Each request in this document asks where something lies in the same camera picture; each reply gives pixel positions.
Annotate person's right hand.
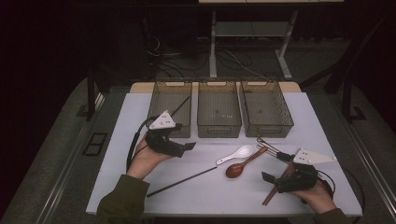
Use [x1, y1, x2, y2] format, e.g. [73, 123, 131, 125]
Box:
[289, 179, 338, 216]

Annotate tangle of floor cables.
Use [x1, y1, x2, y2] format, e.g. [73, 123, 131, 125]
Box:
[145, 34, 273, 81]

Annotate brown wooden spoon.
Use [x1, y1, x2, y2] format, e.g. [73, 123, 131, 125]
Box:
[225, 146, 269, 179]

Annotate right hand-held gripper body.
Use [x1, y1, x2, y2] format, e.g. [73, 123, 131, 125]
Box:
[275, 147, 338, 194]

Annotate black metal stand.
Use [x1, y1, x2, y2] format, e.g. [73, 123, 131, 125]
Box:
[86, 66, 110, 123]
[299, 12, 396, 124]

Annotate black rectangular floor frame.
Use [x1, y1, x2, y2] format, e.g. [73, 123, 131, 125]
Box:
[82, 132, 108, 157]

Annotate white ceramic spoon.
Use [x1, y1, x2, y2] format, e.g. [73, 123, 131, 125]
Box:
[215, 144, 255, 166]

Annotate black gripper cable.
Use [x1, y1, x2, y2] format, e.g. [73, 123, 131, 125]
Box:
[317, 167, 366, 224]
[125, 116, 157, 173]

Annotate white metal desk frame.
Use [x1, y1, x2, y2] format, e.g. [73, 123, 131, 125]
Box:
[198, 0, 345, 80]

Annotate person's left hand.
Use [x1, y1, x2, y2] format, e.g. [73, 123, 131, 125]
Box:
[126, 135, 173, 181]

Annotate translucent grey plastic bin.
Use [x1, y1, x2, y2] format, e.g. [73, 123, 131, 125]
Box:
[196, 78, 243, 139]
[145, 78, 193, 139]
[239, 78, 295, 138]

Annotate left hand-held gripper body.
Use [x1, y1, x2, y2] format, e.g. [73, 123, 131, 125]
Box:
[144, 109, 186, 159]

